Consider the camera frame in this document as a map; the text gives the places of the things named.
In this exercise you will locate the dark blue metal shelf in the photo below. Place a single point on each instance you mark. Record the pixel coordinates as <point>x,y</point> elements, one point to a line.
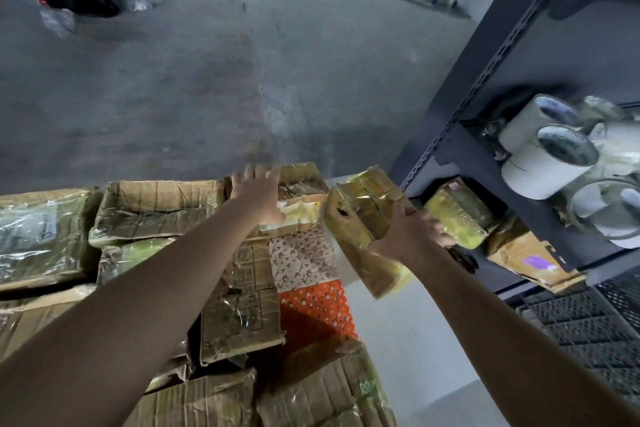
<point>525,41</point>

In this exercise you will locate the white table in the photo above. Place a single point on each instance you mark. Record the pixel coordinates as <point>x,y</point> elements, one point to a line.
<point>410,341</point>

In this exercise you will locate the person's left forearm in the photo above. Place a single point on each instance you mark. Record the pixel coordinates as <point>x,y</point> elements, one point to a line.
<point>125,316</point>

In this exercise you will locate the person's left hand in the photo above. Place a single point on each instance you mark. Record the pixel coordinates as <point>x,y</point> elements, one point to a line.
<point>260,196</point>

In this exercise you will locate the yellow-green taped parcel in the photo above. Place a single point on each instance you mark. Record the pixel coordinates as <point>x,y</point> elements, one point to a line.
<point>360,211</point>

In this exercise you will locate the yellow parcel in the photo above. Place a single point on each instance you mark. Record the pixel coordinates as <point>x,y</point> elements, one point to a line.
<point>460,214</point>

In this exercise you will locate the person's right hand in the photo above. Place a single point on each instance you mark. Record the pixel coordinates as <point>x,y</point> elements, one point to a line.
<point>412,239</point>

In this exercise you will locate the person's right forearm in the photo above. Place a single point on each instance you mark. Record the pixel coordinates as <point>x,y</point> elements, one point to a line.
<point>525,351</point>

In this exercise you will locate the taped parcel with white label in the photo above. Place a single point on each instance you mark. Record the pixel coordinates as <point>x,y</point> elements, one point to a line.
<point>45,236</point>

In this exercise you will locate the dark grey lattice crate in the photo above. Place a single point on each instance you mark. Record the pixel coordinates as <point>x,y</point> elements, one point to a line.
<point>575,331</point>

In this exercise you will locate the white perforated plastic mat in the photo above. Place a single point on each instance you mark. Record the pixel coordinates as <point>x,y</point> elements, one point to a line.
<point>305,256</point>

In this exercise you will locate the white tape roll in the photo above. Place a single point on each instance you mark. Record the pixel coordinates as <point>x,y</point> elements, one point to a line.
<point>525,124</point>
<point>602,109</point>

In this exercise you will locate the orange perforated plastic mat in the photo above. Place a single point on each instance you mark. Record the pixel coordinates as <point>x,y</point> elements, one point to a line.
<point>315,311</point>

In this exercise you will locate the large taped carton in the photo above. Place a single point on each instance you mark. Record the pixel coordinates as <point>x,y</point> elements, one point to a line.
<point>30,316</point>

